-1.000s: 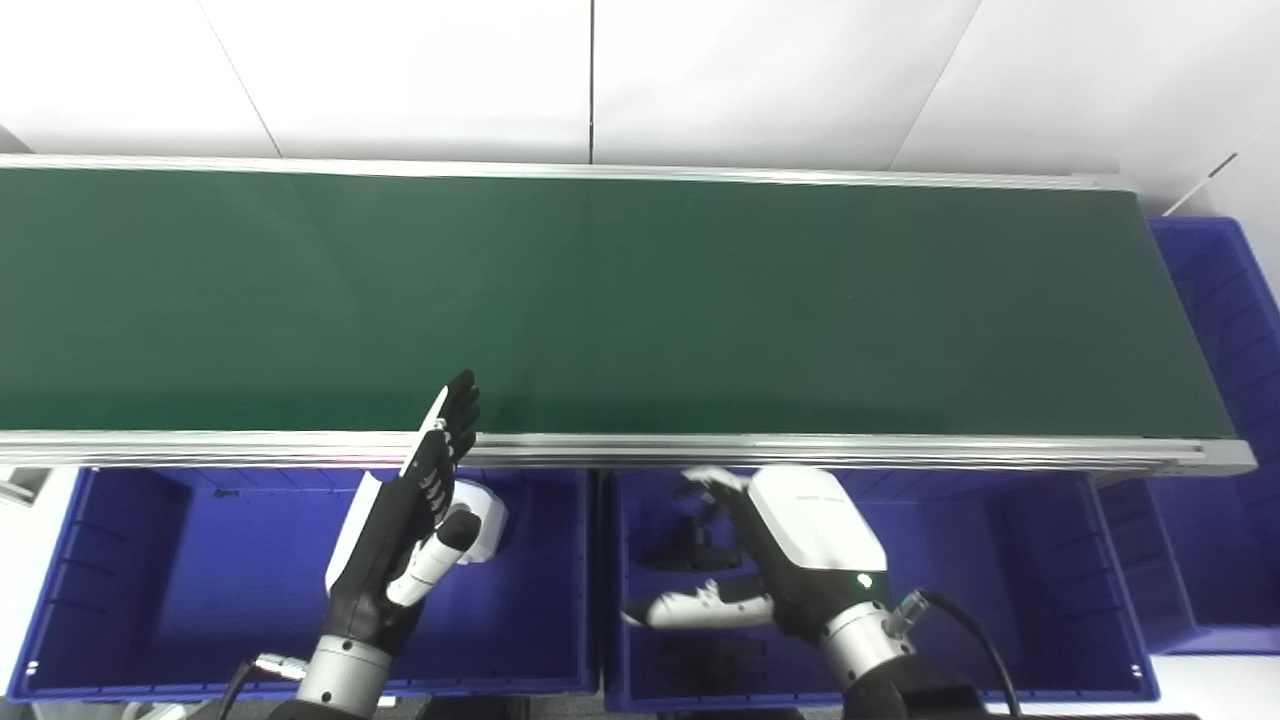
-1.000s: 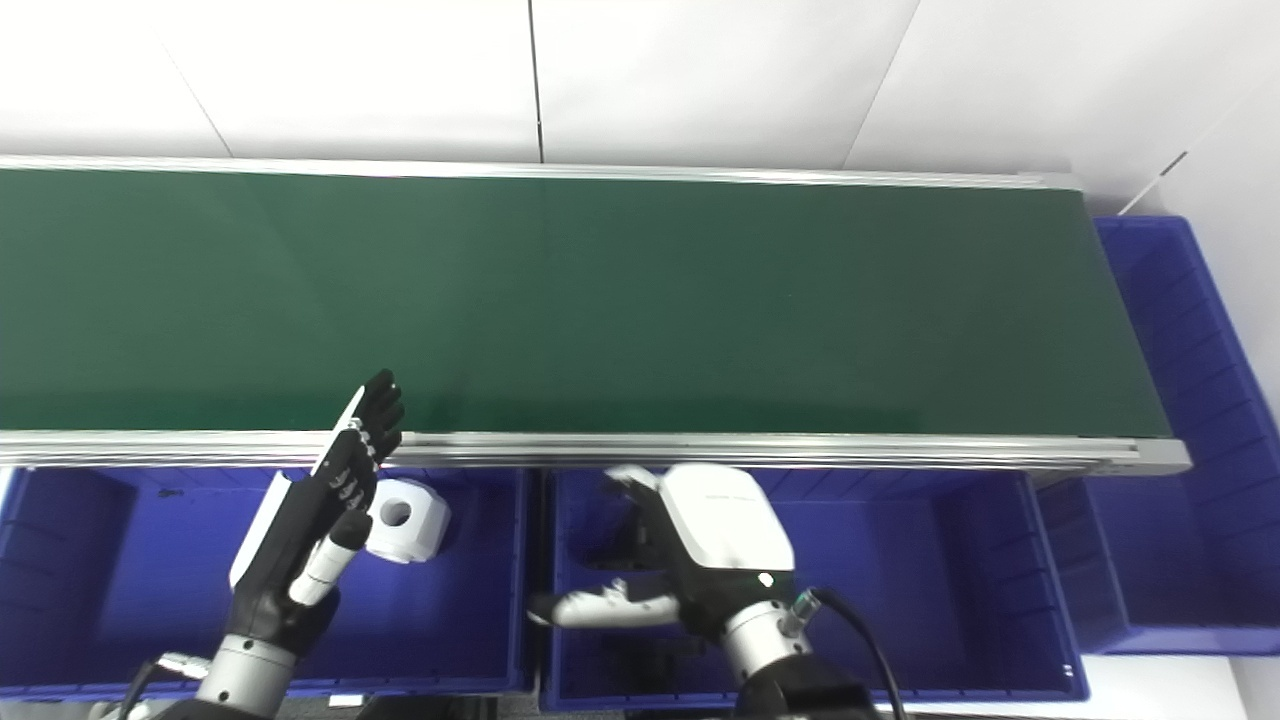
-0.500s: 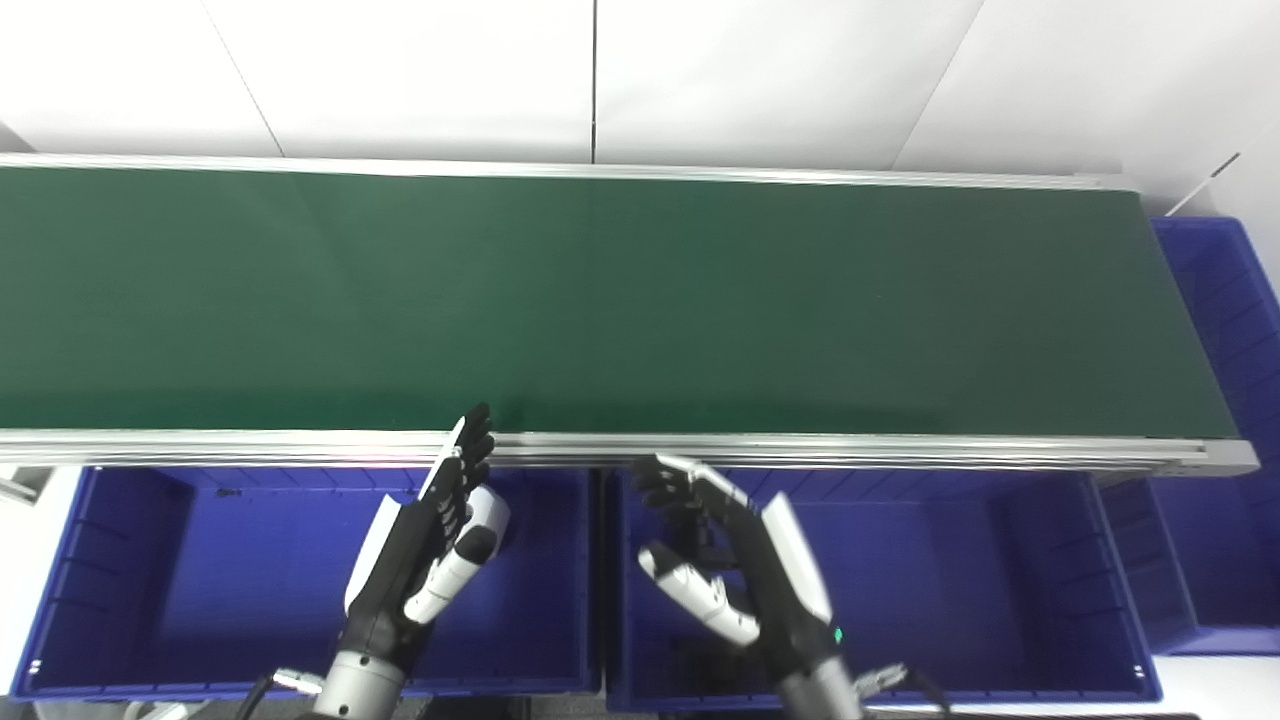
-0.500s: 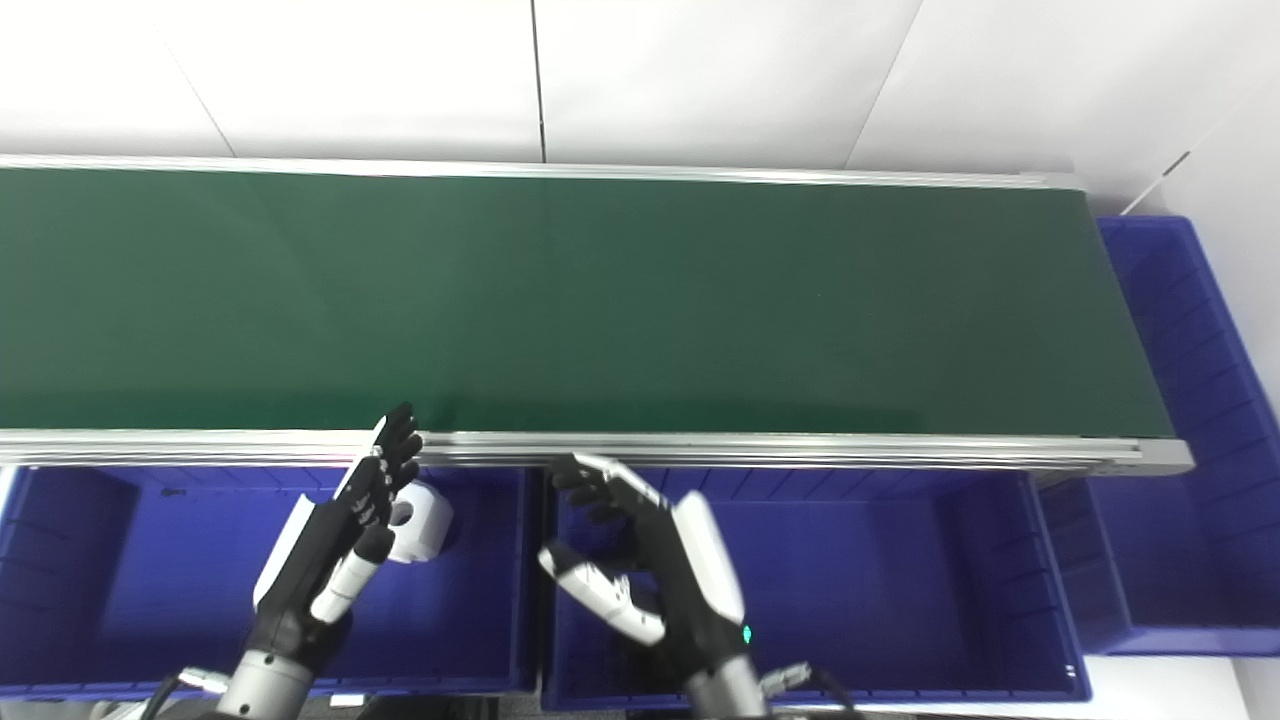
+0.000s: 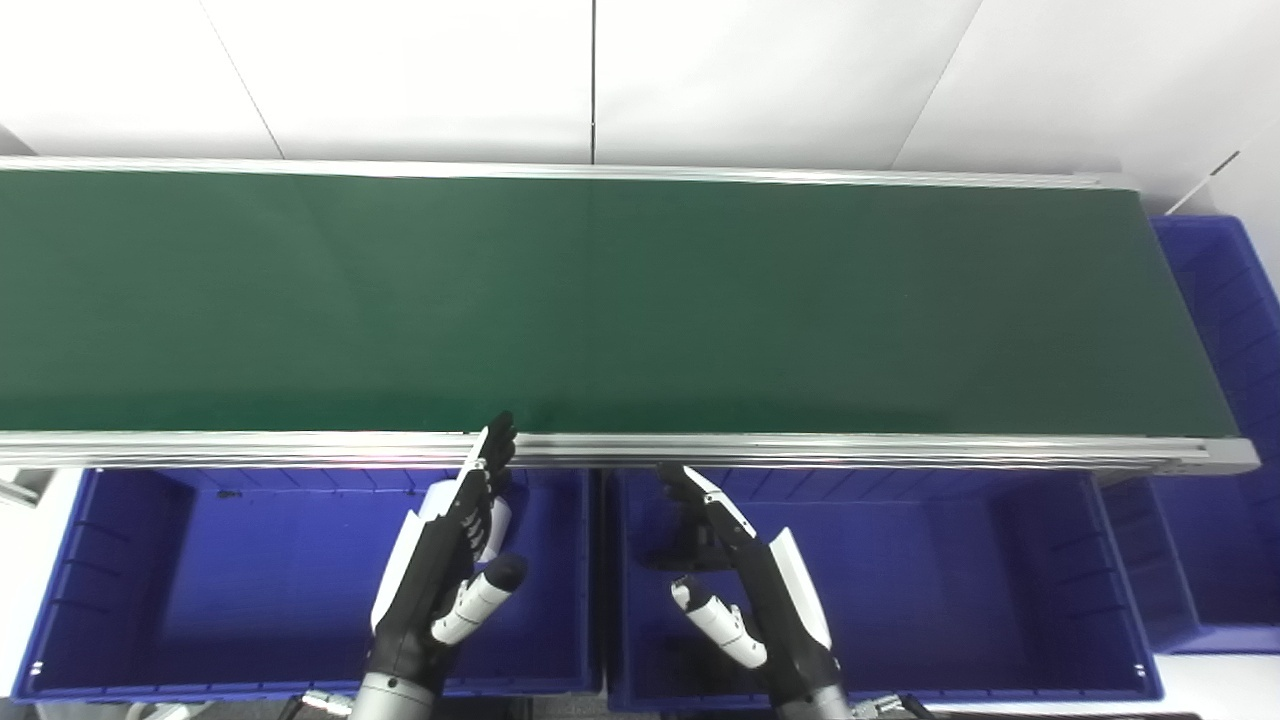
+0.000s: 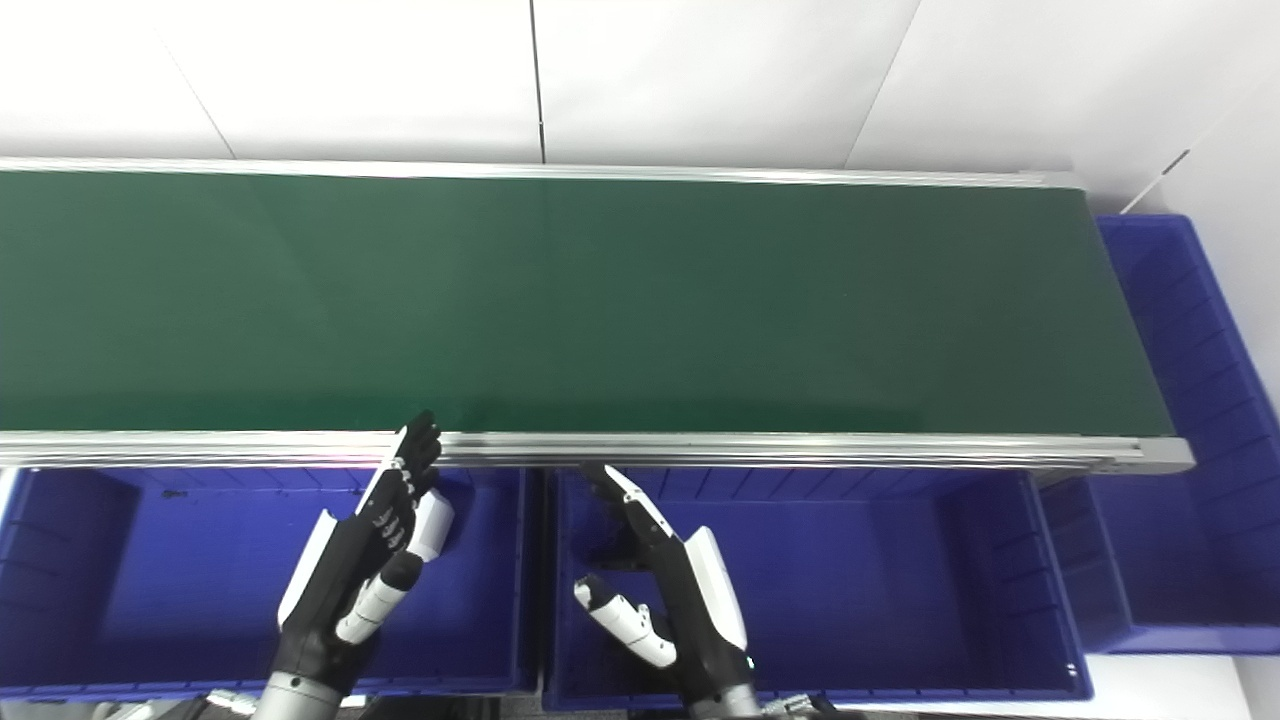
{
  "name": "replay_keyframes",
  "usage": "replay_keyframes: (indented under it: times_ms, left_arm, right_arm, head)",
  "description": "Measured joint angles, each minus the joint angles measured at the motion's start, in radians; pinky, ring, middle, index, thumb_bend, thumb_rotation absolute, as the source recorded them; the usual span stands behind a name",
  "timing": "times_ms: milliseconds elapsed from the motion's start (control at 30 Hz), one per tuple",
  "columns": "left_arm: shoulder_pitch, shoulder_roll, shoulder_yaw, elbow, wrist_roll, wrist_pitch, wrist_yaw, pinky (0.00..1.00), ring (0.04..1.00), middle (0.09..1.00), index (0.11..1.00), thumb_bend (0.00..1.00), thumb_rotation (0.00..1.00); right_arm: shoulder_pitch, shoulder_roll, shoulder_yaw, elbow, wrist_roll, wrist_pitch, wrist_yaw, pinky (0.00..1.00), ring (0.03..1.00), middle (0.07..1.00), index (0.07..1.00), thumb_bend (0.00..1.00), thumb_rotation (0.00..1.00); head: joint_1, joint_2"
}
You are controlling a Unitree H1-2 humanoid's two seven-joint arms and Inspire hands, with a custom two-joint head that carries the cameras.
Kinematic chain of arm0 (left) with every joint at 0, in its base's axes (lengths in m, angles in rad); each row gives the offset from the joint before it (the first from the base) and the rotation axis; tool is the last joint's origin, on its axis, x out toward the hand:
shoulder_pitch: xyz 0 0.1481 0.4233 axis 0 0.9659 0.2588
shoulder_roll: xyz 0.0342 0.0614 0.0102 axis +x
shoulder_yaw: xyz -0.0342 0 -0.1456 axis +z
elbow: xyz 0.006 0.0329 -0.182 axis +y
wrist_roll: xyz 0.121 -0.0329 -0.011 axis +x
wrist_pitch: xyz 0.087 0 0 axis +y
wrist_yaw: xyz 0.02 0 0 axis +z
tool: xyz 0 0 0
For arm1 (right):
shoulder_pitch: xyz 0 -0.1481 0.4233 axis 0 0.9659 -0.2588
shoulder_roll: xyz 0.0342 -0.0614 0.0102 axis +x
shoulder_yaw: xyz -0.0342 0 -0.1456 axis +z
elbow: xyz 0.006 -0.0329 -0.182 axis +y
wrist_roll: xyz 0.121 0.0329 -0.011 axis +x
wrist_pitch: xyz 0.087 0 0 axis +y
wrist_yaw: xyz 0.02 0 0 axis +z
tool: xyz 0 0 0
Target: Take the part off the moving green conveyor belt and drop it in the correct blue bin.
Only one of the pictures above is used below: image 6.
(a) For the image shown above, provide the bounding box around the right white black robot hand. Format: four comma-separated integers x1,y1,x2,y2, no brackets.
573,462,756,701

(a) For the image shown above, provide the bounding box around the white plastic block part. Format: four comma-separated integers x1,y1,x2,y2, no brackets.
405,490,456,563

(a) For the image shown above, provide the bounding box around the black flanged metal part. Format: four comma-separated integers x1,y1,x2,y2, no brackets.
590,535,656,573

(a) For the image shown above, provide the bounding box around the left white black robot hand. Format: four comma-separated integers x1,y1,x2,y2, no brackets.
275,410,444,691

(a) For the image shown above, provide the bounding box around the green conveyor belt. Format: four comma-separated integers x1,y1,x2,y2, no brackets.
0,172,1177,433
0,157,1197,471

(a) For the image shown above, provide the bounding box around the blue plastic bin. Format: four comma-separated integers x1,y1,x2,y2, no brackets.
1040,213,1280,656
545,468,1093,709
0,465,541,699

